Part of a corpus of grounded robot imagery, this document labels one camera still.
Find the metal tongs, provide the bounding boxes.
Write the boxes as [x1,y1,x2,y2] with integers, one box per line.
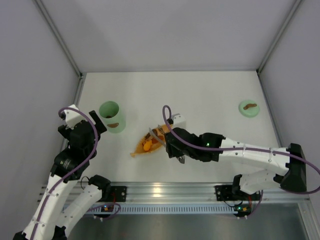
[148,123,187,165]

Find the orange yellow food piece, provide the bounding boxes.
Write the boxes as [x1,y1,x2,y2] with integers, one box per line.
[143,140,153,152]

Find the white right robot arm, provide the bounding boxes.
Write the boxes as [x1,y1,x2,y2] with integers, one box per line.
[164,127,307,196]

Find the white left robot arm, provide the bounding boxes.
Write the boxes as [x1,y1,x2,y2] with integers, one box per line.
[13,105,111,240]

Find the green cylindrical container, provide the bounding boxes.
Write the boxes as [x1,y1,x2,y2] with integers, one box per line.
[99,101,126,134]

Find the orange carrot food piece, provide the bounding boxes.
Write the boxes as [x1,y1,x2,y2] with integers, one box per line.
[152,129,162,137]

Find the woven fish-shaped basket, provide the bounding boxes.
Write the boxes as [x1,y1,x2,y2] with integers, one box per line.
[130,124,169,158]

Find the green container lid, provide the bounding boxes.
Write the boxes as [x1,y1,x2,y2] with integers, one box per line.
[238,99,260,118]

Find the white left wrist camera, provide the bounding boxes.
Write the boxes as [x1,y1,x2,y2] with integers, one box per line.
[58,108,85,129]

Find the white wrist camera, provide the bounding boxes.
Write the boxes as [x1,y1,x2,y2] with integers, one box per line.
[58,108,85,129]
[171,113,187,129]

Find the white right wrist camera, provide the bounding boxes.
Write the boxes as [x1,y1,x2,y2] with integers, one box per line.
[171,113,187,129]

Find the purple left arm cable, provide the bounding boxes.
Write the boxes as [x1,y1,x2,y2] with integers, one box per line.
[29,107,98,238]

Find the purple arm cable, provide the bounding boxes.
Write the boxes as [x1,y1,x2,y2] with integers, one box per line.
[29,107,98,238]
[161,104,320,195]

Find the left aluminium frame post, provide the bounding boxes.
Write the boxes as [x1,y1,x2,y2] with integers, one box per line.
[33,0,84,78]

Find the aluminium frame post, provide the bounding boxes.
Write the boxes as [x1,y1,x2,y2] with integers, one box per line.
[257,0,303,75]
[33,0,84,78]

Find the aluminium mounting rail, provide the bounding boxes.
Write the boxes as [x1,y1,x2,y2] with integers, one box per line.
[37,181,310,204]

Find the black left base bracket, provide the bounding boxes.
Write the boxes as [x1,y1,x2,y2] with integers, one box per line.
[108,185,128,203]

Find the black base bracket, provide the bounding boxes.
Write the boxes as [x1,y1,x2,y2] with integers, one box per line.
[214,184,236,202]
[108,185,128,203]

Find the black right base bracket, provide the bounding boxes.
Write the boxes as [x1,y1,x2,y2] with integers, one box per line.
[214,184,236,202]

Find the slotted cable duct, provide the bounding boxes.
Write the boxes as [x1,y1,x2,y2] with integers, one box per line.
[62,202,251,215]

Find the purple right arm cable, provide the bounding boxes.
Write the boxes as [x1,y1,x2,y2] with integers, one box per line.
[161,104,320,195]

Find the right aluminium frame post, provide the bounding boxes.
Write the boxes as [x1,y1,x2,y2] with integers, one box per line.
[257,0,303,75]

